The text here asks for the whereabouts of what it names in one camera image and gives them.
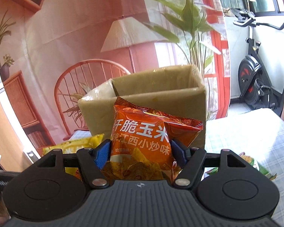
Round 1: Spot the green snack packet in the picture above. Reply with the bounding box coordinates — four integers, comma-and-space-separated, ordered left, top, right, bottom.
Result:
204, 155, 278, 183

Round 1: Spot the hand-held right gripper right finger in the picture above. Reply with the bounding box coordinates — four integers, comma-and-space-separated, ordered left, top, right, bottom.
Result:
170, 139, 246, 188

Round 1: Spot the orange corn chip bag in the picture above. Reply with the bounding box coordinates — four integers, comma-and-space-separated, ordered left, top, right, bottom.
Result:
102, 96, 203, 183

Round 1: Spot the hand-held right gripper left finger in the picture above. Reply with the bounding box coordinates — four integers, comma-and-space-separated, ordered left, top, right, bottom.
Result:
37, 139, 112, 188

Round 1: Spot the black exercise bike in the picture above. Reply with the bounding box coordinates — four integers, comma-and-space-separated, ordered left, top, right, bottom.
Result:
232, 8, 284, 111

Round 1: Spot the printed room backdrop cloth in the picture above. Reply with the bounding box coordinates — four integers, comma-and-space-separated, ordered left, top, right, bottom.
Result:
0, 0, 231, 162

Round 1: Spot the brown cardboard box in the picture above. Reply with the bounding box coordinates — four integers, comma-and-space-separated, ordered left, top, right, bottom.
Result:
78, 64, 207, 152

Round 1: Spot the yellow snack packet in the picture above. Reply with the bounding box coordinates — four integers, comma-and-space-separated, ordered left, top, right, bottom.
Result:
42, 134, 105, 180

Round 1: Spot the checked tablecloth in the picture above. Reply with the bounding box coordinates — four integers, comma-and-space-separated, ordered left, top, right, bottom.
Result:
69, 107, 284, 227

